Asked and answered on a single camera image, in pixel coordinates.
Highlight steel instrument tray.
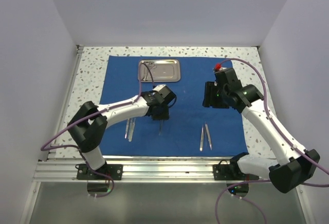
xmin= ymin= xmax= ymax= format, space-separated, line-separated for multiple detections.
xmin=138 ymin=59 xmax=181 ymax=83

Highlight steel scalpel handle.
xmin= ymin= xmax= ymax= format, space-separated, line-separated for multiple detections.
xmin=124 ymin=119 xmax=130 ymax=139

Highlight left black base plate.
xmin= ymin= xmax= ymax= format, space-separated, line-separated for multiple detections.
xmin=75 ymin=164 xmax=123 ymax=180

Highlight steel forceps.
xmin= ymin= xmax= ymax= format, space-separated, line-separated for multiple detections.
xmin=128 ymin=118 xmax=136 ymax=142

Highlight steel scissors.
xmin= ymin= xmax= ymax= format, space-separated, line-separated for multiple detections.
xmin=141 ymin=62 xmax=155 ymax=82

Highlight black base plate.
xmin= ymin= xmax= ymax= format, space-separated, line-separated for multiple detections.
xmin=75 ymin=164 xmax=123 ymax=180
xmin=212 ymin=159 xmax=234 ymax=181

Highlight thin steel tweezers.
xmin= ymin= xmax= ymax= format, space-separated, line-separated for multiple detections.
xmin=204 ymin=122 xmax=208 ymax=147

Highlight wide steel tweezers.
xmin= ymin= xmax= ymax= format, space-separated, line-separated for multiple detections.
xmin=199 ymin=126 xmax=205 ymax=152

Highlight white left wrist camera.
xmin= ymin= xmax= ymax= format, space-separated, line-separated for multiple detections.
xmin=153 ymin=84 xmax=166 ymax=91

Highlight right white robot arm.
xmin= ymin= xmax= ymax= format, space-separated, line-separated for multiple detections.
xmin=203 ymin=67 xmax=320 ymax=193

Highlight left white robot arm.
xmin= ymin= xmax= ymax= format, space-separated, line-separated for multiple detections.
xmin=67 ymin=84 xmax=177 ymax=179

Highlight pointed steel tweezers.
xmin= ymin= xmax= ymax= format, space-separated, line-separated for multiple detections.
xmin=205 ymin=123 xmax=212 ymax=150

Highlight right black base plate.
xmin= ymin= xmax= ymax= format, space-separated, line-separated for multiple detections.
xmin=212 ymin=159 xmax=234 ymax=181

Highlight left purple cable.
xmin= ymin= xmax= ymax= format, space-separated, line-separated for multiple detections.
xmin=40 ymin=62 xmax=156 ymax=198

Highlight steel hemostat clamp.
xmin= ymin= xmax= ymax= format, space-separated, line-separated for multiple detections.
xmin=159 ymin=120 xmax=164 ymax=135

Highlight blue surgical cloth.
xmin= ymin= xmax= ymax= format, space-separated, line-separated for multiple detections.
xmin=100 ymin=57 xmax=247 ymax=157

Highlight aluminium mounting rail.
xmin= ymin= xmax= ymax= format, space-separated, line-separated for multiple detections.
xmin=33 ymin=157 xmax=283 ymax=183

